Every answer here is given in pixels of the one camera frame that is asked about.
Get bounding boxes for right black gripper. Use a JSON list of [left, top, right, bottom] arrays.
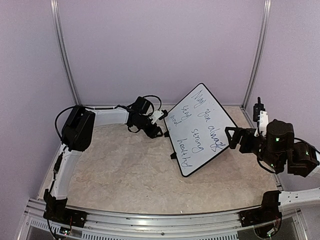
[[225, 126, 283, 172]]

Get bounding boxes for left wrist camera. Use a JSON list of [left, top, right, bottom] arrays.
[[150, 109, 168, 125]]

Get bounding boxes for right aluminium corner post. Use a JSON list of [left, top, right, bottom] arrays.
[[241, 0, 272, 111]]

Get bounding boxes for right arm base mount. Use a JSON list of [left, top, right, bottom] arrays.
[[239, 206, 282, 228]]

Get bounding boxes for left aluminium corner post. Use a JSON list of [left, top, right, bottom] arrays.
[[50, 0, 81, 105]]

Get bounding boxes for front aluminium rail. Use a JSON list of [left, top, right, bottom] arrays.
[[24, 207, 308, 240]]

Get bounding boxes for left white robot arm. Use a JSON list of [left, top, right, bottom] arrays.
[[43, 95, 168, 223]]

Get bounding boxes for aluminium corner post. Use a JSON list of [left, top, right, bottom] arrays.
[[50, 0, 81, 105], [241, 0, 272, 111]]

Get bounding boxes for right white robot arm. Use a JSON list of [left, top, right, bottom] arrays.
[[225, 119, 320, 222]]

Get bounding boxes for small whiteboard with wire stand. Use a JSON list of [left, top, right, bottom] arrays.
[[164, 83, 237, 177]]

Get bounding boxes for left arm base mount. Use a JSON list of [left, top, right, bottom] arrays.
[[43, 206, 88, 228]]

